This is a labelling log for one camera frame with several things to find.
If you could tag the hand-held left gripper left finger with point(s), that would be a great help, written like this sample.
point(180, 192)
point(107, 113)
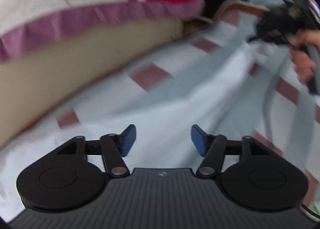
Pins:
point(128, 141)

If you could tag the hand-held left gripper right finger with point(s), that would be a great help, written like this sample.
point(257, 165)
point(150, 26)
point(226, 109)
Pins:
point(198, 141)

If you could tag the white garment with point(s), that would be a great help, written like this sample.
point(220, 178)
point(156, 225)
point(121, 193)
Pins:
point(180, 119)

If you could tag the person's right hand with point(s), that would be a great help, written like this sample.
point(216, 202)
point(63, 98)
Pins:
point(302, 61)

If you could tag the checkered floor mat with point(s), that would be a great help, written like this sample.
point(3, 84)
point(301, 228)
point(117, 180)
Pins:
point(150, 75)

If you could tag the beige bed headboard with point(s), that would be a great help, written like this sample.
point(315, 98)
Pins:
point(62, 69)

